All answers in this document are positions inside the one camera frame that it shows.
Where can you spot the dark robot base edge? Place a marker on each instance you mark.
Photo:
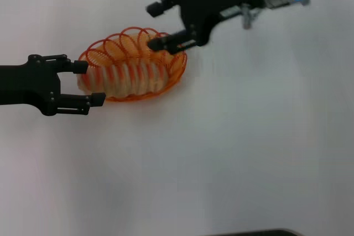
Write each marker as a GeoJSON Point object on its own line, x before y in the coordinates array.
{"type": "Point", "coordinates": [262, 233]}

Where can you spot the silver metal fitting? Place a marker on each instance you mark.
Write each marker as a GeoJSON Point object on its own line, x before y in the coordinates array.
{"type": "Point", "coordinates": [246, 17]}

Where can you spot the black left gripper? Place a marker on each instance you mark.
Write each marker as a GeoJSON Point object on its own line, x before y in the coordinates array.
{"type": "Point", "coordinates": [27, 84]}

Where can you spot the orange striped bread loaf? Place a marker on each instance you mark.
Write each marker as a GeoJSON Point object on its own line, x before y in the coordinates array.
{"type": "Point", "coordinates": [132, 78]}

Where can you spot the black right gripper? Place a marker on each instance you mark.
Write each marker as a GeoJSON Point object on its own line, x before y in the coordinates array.
{"type": "Point", "coordinates": [210, 1]}

